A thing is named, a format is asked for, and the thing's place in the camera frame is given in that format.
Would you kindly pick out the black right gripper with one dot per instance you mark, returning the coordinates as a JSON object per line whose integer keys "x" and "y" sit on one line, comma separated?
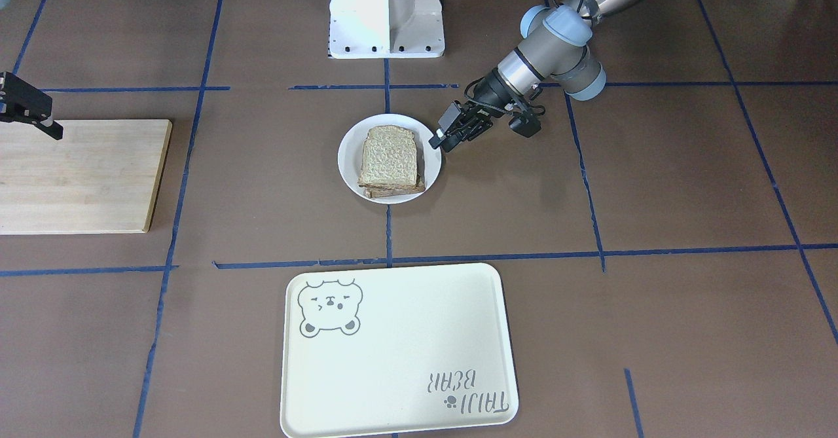
{"x": 25, "y": 102}

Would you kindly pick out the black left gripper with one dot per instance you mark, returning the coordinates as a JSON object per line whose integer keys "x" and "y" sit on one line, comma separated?
{"x": 490, "y": 91}

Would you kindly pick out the brown bread slice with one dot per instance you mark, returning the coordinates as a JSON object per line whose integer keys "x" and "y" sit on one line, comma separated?
{"x": 389, "y": 141}

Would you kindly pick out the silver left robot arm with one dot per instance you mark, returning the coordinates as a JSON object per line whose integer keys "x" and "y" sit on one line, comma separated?
{"x": 555, "y": 45}

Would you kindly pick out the bottom bread slice on plate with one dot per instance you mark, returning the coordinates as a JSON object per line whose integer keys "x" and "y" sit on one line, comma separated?
{"x": 419, "y": 186}

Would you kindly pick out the white round plate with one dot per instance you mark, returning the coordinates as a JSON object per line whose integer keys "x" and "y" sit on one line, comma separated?
{"x": 350, "y": 151}

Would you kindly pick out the wooden cutting board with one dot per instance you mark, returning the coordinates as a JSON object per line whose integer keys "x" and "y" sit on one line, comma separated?
{"x": 103, "y": 176}

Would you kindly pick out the cream bear serving tray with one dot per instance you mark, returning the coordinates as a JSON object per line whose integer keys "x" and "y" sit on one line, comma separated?
{"x": 396, "y": 350}

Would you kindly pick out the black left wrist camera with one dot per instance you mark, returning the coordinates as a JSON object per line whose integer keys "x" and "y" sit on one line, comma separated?
{"x": 526, "y": 117}

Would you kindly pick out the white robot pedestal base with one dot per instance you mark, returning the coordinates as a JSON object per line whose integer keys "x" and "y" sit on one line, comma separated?
{"x": 386, "y": 29}

